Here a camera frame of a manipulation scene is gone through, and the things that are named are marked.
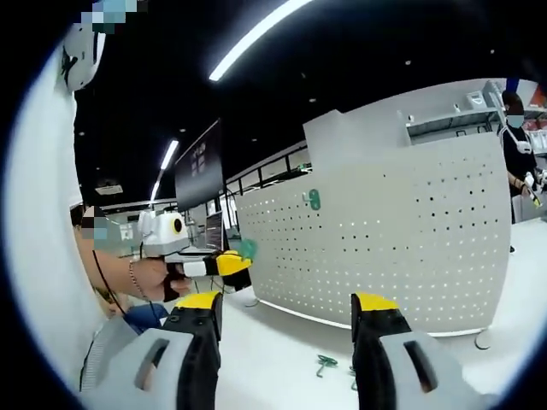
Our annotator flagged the large black display screen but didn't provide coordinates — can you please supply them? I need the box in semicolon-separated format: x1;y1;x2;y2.
174;118;226;213

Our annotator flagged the white chest-worn device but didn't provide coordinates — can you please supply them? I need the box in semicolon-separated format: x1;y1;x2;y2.
59;23;107;91

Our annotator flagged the white perforated mounting plate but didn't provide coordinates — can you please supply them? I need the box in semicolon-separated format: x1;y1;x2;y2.
233;135;513;351

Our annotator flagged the metal shelving rack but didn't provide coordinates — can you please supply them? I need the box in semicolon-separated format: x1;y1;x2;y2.
403;79;547;149

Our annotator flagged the black device cable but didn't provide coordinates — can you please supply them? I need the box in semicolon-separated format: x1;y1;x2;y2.
91;249;129;319

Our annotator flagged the long ceiling light strip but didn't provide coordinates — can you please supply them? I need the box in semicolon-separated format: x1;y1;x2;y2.
149;138;180;202
208;0;315;83

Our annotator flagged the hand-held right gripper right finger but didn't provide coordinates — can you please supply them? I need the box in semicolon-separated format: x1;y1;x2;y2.
350;291;497;410

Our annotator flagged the person's left hand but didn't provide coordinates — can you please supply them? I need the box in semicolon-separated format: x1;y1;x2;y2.
127;256;168;302

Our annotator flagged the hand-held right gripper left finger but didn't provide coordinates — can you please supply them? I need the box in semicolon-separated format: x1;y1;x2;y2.
81;290;224;410

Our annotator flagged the ceiling air conditioner unit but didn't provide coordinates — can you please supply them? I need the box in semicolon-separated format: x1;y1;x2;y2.
94;181;125;196

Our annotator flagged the beaded bracelet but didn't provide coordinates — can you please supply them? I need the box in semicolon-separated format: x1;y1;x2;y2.
127;261;144;300

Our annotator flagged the person's white shirt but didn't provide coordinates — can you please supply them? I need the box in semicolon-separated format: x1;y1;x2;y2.
6;25;103;355

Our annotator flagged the white laptop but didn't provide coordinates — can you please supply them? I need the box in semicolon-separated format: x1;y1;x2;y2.
179;211;226;257

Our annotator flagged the row of white storage boxes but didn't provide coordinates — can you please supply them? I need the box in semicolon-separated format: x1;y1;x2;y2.
463;79;505;112

